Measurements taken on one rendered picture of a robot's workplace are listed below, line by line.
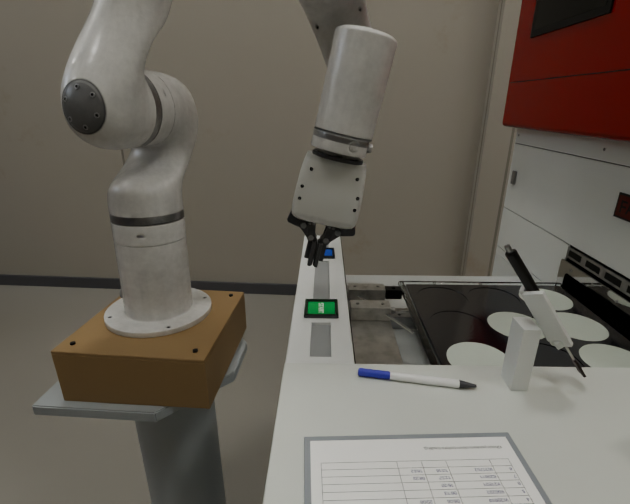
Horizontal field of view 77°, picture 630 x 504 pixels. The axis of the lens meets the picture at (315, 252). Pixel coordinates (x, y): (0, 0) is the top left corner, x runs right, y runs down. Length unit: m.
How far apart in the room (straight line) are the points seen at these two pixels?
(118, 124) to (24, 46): 2.59
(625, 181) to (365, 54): 0.60
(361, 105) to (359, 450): 0.40
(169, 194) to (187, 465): 0.55
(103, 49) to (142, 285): 0.36
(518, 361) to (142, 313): 0.58
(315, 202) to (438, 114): 2.04
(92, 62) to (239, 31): 2.01
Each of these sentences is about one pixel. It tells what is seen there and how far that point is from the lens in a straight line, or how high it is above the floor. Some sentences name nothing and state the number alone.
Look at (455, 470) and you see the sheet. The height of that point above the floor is 0.97.
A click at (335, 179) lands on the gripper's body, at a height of 1.18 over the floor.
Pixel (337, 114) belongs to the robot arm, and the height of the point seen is 1.27.
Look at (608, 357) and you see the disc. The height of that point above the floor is 0.90.
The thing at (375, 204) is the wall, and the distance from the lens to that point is 2.60.
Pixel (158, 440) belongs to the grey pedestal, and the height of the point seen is 0.67.
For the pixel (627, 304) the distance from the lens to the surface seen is 0.93.
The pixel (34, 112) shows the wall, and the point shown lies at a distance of 3.21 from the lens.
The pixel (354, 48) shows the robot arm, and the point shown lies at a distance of 0.55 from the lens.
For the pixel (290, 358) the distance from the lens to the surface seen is 0.55.
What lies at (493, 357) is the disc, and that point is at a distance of 0.72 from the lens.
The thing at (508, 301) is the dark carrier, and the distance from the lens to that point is 0.92.
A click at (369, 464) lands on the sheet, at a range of 0.42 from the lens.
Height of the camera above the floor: 1.28
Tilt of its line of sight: 21 degrees down
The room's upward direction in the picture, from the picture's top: straight up
